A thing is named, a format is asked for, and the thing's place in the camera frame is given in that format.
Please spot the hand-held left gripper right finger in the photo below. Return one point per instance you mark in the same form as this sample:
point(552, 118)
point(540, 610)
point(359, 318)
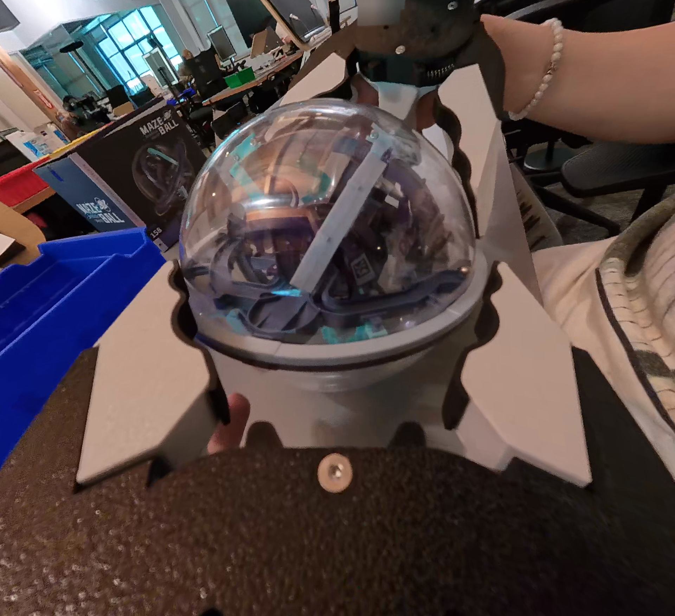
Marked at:
point(527, 394)

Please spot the person's left hand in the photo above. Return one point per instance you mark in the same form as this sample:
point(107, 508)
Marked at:
point(232, 426)

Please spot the brown cardboard board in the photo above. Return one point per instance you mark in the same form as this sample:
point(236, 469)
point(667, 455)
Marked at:
point(26, 236)

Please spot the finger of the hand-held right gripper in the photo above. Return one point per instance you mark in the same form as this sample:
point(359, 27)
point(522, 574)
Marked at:
point(321, 81)
point(490, 178)

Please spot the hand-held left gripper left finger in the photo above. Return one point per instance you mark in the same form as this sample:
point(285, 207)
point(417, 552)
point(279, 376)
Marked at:
point(142, 394)

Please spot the person's right hand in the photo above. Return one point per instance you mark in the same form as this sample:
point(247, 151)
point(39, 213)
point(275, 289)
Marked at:
point(522, 57)

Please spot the clear maze ball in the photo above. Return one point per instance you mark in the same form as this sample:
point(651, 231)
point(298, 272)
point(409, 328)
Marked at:
point(327, 236)

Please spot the dark printed cardboard box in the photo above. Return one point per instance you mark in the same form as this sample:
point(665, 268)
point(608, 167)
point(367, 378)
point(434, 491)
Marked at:
point(121, 178)

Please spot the black mesh office chair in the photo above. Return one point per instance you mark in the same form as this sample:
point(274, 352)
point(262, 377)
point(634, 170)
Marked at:
point(606, 168)

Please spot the blue plastic bin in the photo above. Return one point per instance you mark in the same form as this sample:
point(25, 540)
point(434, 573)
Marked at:
point(63, 310)

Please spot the green plastic bin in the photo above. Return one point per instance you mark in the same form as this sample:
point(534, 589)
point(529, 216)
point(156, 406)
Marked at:
point(240, 79)

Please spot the person's printed shirt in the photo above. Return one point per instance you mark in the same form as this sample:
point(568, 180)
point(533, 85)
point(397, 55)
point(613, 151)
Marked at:
point(606, 310)

